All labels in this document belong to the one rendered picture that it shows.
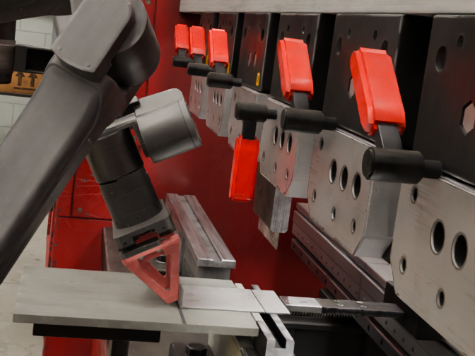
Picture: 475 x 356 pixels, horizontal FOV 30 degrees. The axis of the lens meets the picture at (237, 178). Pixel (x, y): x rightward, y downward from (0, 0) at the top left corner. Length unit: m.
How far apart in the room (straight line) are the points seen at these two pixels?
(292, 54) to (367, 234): 0.18
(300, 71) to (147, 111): 0.33
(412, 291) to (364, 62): 0.13
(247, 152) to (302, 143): 0.09
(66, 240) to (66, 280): 0.83
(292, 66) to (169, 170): 1.20
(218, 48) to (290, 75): 0.41
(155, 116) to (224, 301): 0.24
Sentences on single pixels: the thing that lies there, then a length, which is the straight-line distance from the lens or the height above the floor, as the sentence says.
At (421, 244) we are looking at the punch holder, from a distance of 0.50.
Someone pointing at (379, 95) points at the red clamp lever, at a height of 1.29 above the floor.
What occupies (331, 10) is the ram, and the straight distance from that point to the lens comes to 0.74.
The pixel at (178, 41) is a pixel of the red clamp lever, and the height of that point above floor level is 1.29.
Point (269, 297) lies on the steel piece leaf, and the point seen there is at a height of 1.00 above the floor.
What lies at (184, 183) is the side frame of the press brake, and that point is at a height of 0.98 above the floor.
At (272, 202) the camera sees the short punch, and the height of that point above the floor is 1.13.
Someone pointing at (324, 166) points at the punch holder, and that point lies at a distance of 0.69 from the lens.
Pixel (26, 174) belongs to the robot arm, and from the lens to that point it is 0.69.
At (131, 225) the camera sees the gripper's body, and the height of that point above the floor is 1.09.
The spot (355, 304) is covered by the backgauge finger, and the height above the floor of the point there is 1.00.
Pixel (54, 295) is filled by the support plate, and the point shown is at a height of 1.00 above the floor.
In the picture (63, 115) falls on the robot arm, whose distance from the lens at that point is 0.70.
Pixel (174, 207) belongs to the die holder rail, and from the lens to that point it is 1.71.
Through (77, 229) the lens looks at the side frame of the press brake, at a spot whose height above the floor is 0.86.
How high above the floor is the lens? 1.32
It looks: 9 degrees down
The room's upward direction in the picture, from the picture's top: 7 degrees clockwise
